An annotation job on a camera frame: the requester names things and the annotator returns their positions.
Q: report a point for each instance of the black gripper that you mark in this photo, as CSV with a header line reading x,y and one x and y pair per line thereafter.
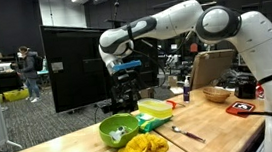
x,y
125,82

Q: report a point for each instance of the white object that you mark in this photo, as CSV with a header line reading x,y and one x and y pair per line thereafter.
x,y
118,134

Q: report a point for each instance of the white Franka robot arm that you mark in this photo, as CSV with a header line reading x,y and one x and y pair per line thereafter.
x,y
268,60

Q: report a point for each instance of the green plastic bowl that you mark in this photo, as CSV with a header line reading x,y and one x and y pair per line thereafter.
x,y
132,125

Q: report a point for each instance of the small red object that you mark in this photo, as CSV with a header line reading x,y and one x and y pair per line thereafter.
x,y
260,90

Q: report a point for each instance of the clear container with yellow lid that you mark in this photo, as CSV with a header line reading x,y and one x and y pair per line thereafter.
x,y
155,108

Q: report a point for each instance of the green wipes packet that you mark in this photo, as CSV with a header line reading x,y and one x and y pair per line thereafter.
x,y
147,124

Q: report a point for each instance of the yellow knitted cloth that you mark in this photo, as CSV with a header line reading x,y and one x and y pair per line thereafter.
x,y
144,148

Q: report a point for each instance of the purple pump bottle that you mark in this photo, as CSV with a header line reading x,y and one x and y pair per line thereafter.
x,y
186,93

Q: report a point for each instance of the large black monitor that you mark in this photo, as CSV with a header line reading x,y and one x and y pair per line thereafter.
x,y
75,68

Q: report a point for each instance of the woven wicker basket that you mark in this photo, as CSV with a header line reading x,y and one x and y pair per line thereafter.
x,y
216,94

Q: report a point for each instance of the brown cardboard box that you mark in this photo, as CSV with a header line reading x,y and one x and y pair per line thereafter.
x,y
210,67

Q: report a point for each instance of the person with backpack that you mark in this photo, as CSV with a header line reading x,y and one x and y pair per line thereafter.
x,y
30,69

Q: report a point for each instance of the red tray with printed tag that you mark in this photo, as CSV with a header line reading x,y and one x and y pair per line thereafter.
x,y
238,109

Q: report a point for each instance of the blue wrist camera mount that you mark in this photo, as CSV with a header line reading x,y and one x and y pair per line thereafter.
x,y
126,66

